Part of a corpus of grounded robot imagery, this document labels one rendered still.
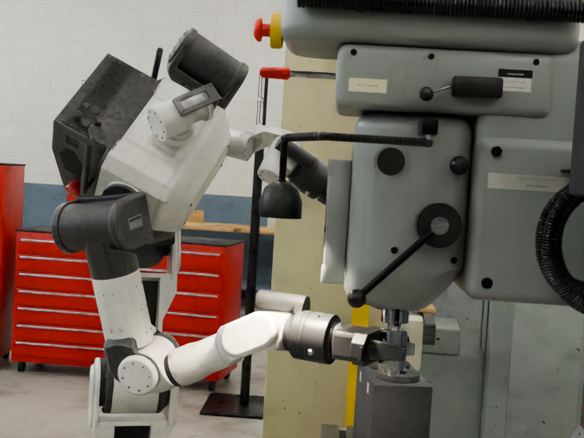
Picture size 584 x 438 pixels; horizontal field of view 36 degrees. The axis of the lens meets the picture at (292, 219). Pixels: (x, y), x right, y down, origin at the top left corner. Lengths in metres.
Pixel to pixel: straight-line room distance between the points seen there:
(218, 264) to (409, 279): 4.65
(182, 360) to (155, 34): 9.31
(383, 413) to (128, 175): 0.68
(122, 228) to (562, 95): 0.78
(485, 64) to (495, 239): 0.27
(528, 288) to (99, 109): 0.87
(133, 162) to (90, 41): 9.33
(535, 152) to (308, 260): 1.92
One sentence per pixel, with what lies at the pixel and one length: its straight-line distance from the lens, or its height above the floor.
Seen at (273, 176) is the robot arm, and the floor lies 1.51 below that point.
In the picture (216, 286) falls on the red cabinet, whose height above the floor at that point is 0.73.
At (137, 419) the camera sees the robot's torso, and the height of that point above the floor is 0.93.
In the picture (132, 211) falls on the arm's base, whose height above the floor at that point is 1.43.
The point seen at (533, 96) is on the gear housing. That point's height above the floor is 1.66.
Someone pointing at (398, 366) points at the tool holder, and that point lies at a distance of 1.55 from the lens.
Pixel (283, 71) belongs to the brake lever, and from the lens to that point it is 1.64.
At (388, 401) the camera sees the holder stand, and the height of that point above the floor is 1.08.
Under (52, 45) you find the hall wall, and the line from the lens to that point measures 11.16.
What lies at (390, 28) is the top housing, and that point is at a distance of 1.42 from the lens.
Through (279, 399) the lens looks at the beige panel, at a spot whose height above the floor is 0.69.
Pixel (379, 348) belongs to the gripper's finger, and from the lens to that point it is 1.54.
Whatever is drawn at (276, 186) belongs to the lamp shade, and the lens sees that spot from 1.49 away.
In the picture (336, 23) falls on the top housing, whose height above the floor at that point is 1.76.
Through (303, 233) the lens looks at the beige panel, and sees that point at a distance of 3.26.
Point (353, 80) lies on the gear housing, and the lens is 1.42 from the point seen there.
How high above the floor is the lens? 1.52
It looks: 3 degrees down
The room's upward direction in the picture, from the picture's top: 4 degrees clockwise
